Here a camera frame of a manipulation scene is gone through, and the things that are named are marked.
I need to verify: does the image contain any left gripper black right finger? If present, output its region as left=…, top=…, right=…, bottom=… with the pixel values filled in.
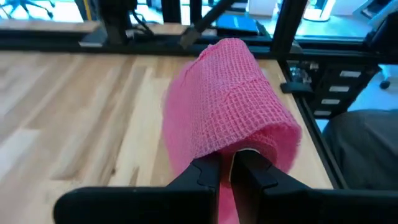
left=230, top=149, right=398, bottom=224

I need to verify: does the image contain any person's leg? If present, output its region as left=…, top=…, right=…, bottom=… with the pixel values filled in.
left=322, top=108, right=398, bottom=191

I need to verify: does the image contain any dark laptop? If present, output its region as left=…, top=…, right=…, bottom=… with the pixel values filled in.
left=216, top=14, right=261, bottom=35

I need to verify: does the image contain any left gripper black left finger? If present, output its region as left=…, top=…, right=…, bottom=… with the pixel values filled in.
left=53, top=154, right=222, bottom=224

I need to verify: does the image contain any black office chair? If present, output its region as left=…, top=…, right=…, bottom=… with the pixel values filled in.
left=365, top=11, right=398, bottom=91

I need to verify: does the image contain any pink elastic bandage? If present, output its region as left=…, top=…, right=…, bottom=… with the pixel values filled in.
left=161, top=37, right=303, bottom=224

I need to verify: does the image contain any black aluminium table frame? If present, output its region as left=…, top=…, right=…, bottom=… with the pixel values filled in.
left=0, top=0, right=398, bottom=190

